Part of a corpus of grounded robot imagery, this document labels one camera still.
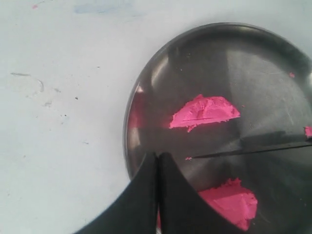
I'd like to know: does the round stainless steel plate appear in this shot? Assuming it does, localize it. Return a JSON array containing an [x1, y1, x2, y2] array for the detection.
[[124, 23, 312, 234]]

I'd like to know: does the pink dough piece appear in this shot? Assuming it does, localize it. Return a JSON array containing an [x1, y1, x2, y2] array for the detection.
[[169, 94, 240, 132]]

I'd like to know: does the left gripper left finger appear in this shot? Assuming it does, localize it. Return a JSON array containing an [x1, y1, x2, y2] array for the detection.
[[77, 153, 158, 234]]

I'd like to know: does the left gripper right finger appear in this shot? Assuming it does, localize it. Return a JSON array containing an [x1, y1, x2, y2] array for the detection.
[[158, 153, 245, 234]]

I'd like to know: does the black knife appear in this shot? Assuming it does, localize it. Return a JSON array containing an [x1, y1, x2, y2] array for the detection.
[[192, 141, 312, 159]]

